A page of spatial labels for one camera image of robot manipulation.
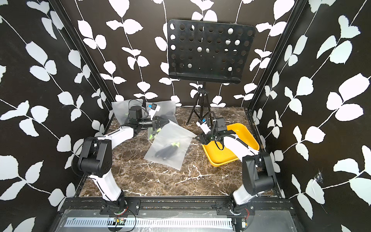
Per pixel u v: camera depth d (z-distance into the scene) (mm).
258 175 451
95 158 493
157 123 793
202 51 683
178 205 747
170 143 954
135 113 731
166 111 1084
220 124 716
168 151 933
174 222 703
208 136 783
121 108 1113
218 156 948
